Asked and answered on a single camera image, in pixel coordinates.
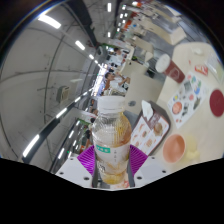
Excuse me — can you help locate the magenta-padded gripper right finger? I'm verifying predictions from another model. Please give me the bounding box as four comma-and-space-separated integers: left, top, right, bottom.
128, 144, 168, 189

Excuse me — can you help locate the beige chair with hole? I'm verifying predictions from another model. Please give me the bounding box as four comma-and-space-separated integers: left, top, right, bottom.
123, 71, 164, 116

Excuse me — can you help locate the ceiling air conditioner unit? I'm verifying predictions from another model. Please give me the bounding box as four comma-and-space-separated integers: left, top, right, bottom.
56, 85, 71, 103

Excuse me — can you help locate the white crumpled napkin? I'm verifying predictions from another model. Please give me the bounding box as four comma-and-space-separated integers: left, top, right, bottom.
141, 99, 154, 121

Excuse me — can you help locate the clear plastic tea bottle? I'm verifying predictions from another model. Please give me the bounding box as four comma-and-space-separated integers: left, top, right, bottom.
91, 95, 133, 186

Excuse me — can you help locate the person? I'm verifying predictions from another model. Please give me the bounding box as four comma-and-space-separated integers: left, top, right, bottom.
103, 71, 118, 93
111, 47, 125, 66

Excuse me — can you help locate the ceiling light group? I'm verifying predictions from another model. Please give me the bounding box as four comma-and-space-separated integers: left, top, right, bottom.
21, 0, 141, 161

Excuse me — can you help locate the colourful printed leaflet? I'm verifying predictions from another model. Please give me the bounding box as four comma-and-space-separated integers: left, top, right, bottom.
166, 70, 211, 129

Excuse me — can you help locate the flat round red coaster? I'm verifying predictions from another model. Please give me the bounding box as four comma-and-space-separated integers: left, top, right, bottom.
209, 88, 224, 118

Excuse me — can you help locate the red paper cup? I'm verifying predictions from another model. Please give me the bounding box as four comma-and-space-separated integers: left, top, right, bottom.
154, 53, 186, 84

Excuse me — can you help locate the red and white packet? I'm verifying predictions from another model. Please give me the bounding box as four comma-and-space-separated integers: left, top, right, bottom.
194, 64, 209, 76

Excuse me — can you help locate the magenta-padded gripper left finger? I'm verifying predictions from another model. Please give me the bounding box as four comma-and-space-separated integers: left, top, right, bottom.
54, 144, 98, 190

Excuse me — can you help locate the dark food tray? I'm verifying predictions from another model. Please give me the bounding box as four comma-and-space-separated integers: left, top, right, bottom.
129, 100, 172, 157

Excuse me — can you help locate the yellow mug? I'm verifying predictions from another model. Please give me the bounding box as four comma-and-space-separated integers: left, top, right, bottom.
162, 133, 201, 164

